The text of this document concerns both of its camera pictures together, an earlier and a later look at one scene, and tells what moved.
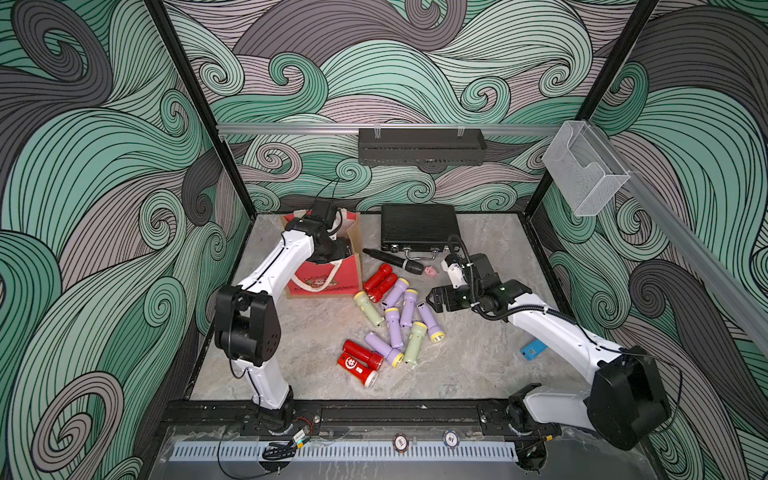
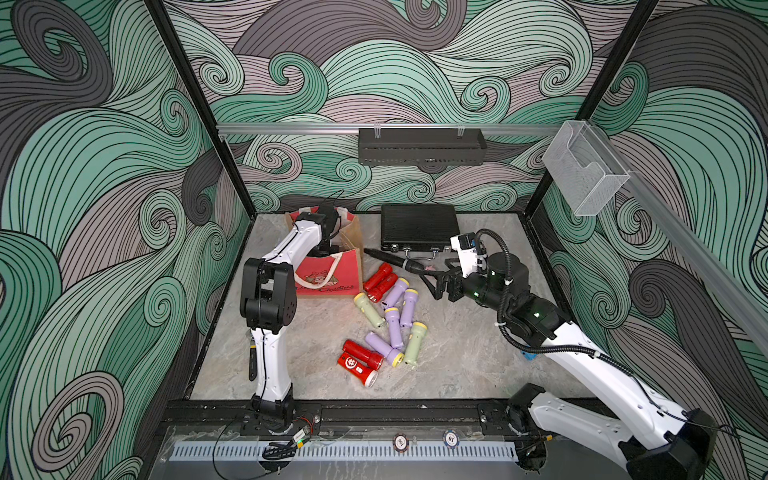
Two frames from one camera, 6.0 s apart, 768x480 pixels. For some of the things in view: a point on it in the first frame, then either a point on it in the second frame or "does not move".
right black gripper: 448,292 → 454,277
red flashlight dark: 370,358 does not move
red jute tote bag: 342,277 does not move
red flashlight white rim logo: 360,371 does not move
